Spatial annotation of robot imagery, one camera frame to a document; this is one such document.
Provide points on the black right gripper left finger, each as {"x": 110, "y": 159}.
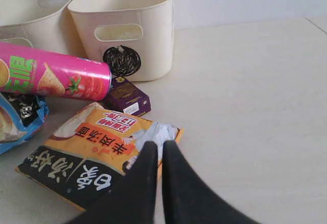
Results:
{"x": 132, "y": 200}

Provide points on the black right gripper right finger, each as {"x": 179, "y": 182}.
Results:
{"x": 186, "y": 197}

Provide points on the orange black noodle bag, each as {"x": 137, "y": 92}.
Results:
{"x": 92, "y": 151}

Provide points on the pink chips can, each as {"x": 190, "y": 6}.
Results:
{"x": 26, "y": 70}

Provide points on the purple small box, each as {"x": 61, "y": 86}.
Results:
{"x": 125, "y": 97}

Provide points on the blue noodle bag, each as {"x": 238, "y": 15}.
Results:
{"x": 22, "y": 115}

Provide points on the cream bin with circle mark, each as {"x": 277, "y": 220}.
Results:
{"x": 134, "y": 37}

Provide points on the cream middle bin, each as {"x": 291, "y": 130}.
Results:
{"x": 44, "y": 24}

